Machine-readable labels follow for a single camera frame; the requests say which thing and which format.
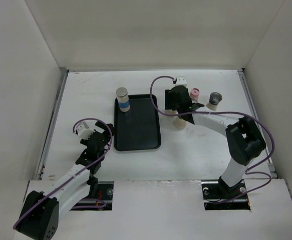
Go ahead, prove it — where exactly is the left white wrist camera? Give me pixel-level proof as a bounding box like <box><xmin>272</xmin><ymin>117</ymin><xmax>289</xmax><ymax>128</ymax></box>
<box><xmin>74</xmin><ymin>121</ymin><xmax>93</xmax><ymax>140</ymax></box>

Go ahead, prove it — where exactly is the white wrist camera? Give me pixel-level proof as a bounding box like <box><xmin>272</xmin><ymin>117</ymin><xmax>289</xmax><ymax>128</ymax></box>
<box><xmin>173</xmin><ymin>76</ymin><xmax>187</xmax><ymax>87</ymax></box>
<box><xmin>74</xmin><ymin>121</ymin><xmax>93</xmax><ymax>140</ymax></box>

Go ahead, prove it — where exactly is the black plastic tray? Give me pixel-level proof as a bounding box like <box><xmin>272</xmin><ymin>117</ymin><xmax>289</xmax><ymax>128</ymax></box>
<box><xmin>114</xmin><ymin>94</ymin><xmax>161</xmax><ymax>152</ymax></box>

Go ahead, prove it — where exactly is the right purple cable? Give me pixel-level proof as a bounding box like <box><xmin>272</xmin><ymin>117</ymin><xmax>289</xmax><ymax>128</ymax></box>
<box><xmin>149</xmin><ymin>75</ymin><xmax>276</xmax><ymax>203</ymax></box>

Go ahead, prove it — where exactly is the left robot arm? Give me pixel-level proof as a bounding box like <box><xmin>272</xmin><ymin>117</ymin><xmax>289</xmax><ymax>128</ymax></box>
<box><xmin>13</xmin><ymin>119</ymin><xmax>115</xmax><ymax>240</ymax></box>

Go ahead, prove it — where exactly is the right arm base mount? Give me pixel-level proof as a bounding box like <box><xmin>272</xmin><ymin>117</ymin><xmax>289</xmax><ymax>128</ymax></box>
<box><xmin>201</xmin><ymin>179</ymin><xmax>250</xmax><ymax>211</ymax></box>

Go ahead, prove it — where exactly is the yellow cap spice bottle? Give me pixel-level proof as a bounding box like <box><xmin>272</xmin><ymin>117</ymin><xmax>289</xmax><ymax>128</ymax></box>
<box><xmin>173</xmin><ymin>117</ymin><xmax>187</xmax><ymax>130</ymax></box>

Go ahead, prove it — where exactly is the silver cap blue label bottle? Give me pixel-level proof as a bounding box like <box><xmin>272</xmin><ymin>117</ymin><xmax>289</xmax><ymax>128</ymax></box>
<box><xmin>116</xmin><ymin>87</ymin><xmax>130</xmax><ymax>113</ymax></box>

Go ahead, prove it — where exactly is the black cap spice bottle front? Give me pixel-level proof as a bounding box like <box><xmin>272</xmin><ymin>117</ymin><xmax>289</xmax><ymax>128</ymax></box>
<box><xmin>165</xmin><ymin>109</ymin><xmax>178</xmax><ymax>118</ymax></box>

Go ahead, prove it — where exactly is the pink cap spice bottle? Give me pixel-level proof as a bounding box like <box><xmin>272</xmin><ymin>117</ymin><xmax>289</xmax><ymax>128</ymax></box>
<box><xmin>190</xmin><ymin>88</ymin><xmax>200</xmax><ymax>102</ymax></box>

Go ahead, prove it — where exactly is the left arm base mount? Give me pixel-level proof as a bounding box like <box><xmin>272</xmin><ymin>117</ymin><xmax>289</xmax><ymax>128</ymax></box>
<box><xmin>71</xmin><ymin>176</ymin><xmax>114</xmax><ymax>211</ymax></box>

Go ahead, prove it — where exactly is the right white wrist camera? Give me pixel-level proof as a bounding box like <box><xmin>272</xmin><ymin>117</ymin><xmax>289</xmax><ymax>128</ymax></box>
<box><xmin>173</xmin><ymin>76</ymin><xmax>187</xmax><ymax>87</ymax></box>

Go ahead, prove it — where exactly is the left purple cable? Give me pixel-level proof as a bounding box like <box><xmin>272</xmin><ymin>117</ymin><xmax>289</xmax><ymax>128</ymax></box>
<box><xmin>13</xmin><ymin>119</ymin><xmax>114</xmax><ymax>232</ymax></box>

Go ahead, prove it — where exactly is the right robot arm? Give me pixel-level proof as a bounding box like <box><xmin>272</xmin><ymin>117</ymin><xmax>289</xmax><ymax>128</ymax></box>
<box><xmin>165</xmin><ymin>85</ymin><xmax>266</xmax><ymax>198</ymax></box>

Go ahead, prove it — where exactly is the purple cable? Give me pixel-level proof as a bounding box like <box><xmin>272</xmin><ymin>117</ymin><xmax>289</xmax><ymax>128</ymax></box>
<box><xmin>149</xmin><ymin>75</ymin><xmax>276</xmax><ymax>203</ymax></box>
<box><xmin>13</xmin><ymin>119</ymin><xmax>114</xmax><ymax>232</ymax></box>

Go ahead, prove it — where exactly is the grey clear cap spice bottle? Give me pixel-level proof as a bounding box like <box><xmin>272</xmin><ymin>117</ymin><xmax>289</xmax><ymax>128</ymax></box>
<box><xmin>206</xmin><ymin>92</ymin><xmax>222</xmax><ymax>111</ymax></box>

